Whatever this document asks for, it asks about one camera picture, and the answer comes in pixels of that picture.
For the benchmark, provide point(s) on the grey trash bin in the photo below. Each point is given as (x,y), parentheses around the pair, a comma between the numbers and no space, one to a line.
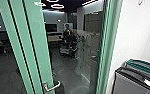
(142,66)
(134,83)

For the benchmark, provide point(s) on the person in dark clothes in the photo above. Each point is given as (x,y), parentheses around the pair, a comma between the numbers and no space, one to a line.
(67,33)

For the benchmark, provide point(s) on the black wall monitor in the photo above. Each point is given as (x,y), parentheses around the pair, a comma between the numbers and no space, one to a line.
(51,28)

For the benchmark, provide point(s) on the green door frame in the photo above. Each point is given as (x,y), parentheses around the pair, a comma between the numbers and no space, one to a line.
(14,36)

